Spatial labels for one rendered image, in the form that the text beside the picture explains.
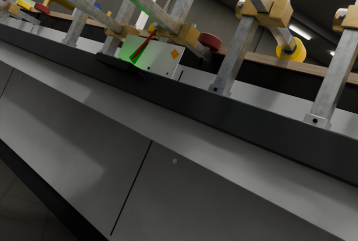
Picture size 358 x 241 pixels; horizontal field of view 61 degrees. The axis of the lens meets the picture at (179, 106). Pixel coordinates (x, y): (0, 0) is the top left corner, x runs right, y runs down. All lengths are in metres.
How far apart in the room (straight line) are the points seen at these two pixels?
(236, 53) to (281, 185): 0.34
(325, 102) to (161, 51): 0.49
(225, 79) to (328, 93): 0.24
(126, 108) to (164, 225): 0.41
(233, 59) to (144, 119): 0.32
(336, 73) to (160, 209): 0.69
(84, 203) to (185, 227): 0.49
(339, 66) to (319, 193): 0.26
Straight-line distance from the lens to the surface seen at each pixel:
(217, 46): 1.05
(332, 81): 0.70
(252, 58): 1.02
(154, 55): 0.94
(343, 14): 0.75
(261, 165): 0.71
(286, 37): 0.94
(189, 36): 0.91
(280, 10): 0.81
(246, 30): 0.82
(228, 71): 0.79
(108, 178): 1.26
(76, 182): 1.40
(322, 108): 0.69
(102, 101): 1.07
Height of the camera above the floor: 0.60
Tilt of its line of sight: 3 degrees up
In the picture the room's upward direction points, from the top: 24 degrees clockwise
